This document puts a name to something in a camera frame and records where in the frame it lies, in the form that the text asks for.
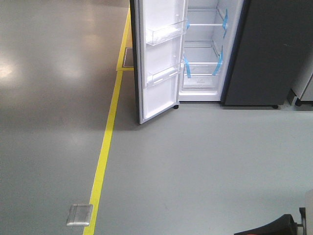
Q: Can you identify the metal floor socket plate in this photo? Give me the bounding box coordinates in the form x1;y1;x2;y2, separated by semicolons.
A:
66;204;93;227

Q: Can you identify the clear door bin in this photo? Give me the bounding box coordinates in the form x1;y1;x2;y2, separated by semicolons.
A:
146;62;184;87
145;14;187;46

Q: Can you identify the fridge door with white liner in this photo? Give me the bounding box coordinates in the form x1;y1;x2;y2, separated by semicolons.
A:
130;0;188;124

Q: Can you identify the dark grey fridge body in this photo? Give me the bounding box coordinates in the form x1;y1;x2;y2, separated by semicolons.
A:
179;0;313;107

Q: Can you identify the yellow floor tape line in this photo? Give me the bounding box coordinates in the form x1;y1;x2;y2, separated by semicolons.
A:
83;10;133;235

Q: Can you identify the upper clear door bin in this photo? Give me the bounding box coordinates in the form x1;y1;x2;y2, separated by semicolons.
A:
145;14;187;46

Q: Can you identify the clear crisper drawer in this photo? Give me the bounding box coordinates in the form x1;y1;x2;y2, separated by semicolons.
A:
182;62;222;90

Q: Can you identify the middle clear door bin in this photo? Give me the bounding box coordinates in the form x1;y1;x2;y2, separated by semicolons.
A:
146;62;184;87

